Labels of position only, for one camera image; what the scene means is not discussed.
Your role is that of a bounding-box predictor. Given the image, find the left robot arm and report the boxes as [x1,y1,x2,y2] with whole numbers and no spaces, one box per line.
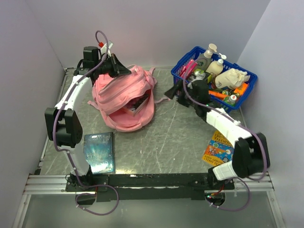
[45,44,130,191]

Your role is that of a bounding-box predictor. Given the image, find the pink school backpack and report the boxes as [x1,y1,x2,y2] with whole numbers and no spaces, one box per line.
[88,65,169,132]

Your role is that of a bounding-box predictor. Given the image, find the black green box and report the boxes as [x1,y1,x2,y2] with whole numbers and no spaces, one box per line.
[194,69,212,83]

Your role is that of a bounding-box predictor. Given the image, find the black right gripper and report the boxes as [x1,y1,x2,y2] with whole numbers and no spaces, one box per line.
[164,79,198,108]

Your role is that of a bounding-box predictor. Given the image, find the green bottle red cap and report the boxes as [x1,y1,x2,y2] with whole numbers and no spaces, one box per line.
[223,95,238,106]

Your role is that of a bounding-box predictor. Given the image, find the grey pump bottle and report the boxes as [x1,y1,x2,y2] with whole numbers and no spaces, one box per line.
[195,43,217,71]

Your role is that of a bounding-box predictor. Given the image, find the pink box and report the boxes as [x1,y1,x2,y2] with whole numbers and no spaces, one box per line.
[179,59,197,79]

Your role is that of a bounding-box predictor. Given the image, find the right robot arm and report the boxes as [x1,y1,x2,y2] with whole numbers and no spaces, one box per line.
[164,80,270,189]

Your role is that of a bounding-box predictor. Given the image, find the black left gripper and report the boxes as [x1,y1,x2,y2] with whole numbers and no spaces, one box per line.
[95,53,131,78]

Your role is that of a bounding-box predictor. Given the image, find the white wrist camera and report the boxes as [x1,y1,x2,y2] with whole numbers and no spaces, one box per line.
[187,72,206,89]
[98,41,113,56]

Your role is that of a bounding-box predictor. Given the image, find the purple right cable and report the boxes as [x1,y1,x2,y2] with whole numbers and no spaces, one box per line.
[181,60,268,211]

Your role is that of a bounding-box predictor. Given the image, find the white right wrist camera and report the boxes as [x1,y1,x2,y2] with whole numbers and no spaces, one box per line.
[187,72,206,89]

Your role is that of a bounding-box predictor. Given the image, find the teal hardcover book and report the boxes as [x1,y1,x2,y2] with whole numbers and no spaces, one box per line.
[84,132,115,175]

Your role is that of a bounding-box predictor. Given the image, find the blue plastic basket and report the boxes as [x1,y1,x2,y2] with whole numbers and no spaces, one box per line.
[171,46,258,114]

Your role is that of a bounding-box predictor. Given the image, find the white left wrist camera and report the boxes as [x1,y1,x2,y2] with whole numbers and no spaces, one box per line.
[98,41,113,56]

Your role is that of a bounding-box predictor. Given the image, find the orange packet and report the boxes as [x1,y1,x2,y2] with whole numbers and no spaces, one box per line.
[209,90,228,99]

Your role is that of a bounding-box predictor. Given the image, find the white book pink flowers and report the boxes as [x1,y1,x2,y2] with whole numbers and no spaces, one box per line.
[122,93,149,116]

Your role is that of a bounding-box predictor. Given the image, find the cream pump bottle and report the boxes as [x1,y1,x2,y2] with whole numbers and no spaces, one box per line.
[206,53,227,78]

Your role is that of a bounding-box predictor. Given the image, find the purple cable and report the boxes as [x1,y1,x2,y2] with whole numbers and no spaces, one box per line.
[181,60,268,211]
[52,30,119,216]

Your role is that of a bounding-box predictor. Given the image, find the beige cloth bag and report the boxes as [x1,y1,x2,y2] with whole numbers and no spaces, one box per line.
[214,68,250,89]

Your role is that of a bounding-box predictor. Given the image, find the yellow children's book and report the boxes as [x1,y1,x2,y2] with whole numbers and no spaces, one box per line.
[202,130,234,166]

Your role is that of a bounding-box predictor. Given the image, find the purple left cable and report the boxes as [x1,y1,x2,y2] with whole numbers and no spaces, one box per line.
[52,30,119,216]

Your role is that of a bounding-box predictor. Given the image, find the orange snack pack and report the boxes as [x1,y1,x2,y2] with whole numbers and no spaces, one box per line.
[234,83,248,96]

